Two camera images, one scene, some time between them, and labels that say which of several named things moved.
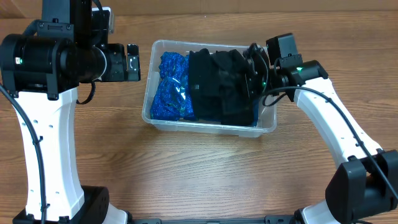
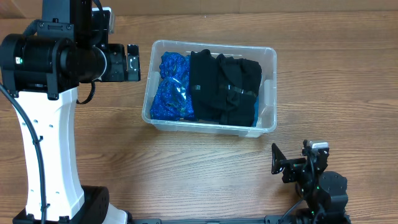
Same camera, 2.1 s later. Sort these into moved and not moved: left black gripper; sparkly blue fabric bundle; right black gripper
Moved: right black gripper
Not moved: left black gripper; sparkly blue fabric bundle
